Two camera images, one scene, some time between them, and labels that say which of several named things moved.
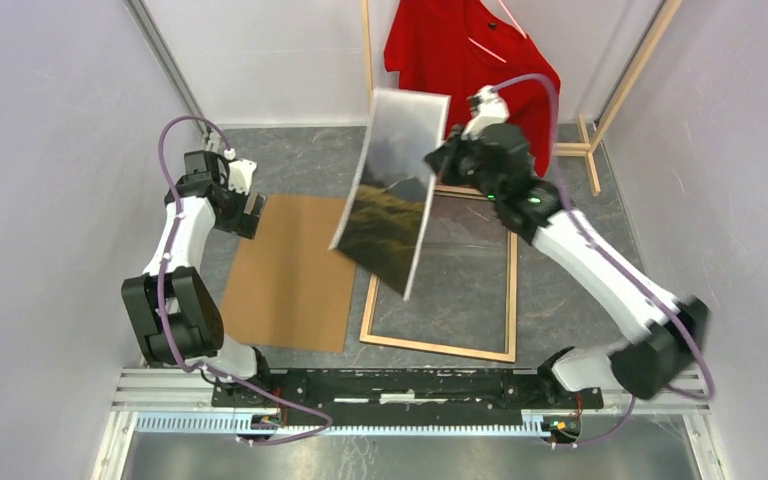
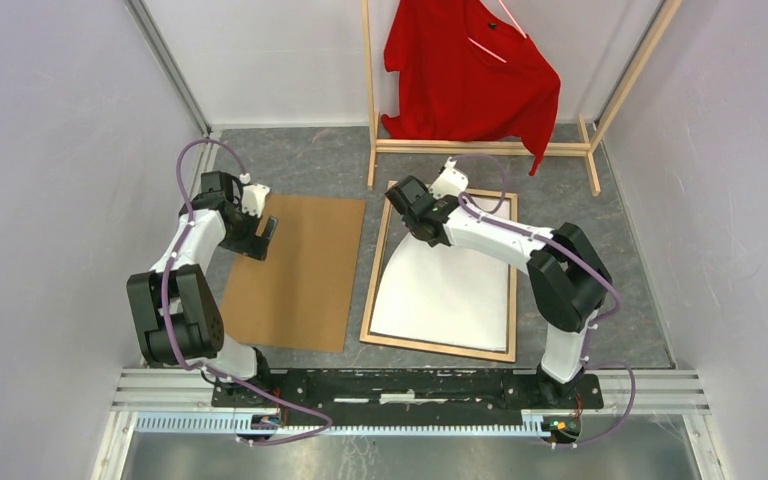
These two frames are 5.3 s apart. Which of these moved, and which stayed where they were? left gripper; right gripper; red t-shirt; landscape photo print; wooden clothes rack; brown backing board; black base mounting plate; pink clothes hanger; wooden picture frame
Moved: right gripper; landscape photo print; left gripper
Stayed: brown backing board; black base mounting plate; wooden clothes rack; pink clothes hanger; wooden picture frame; red t-shirt
